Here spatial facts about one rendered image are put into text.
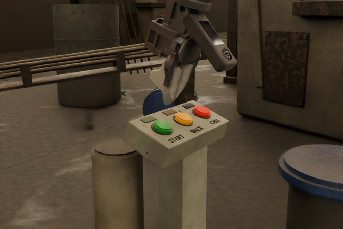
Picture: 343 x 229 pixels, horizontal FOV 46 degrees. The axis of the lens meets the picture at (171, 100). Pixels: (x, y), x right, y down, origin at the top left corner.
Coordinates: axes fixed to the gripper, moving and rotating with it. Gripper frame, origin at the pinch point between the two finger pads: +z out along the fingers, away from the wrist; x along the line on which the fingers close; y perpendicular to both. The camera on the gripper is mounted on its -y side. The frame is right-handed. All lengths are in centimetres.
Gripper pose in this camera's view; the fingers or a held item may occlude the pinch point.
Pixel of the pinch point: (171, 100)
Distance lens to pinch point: 78.4
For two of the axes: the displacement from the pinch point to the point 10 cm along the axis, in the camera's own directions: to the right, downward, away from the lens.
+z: -2.7, 8.7, 4.1
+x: -5.9, 1.8, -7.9
